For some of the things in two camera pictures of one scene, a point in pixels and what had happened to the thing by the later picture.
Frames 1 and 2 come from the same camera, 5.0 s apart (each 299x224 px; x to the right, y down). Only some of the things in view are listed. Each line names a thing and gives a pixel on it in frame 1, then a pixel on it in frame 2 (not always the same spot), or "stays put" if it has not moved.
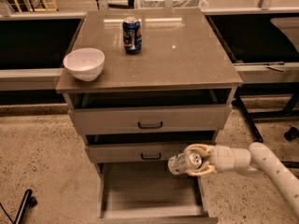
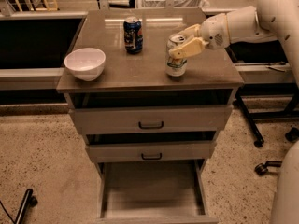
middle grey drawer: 138,151 stays put
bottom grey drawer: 149,192 stays put
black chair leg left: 28,202 stays put
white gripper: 220,158 → 213,32
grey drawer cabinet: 165,85 stays put
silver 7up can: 184,161 → 176,67
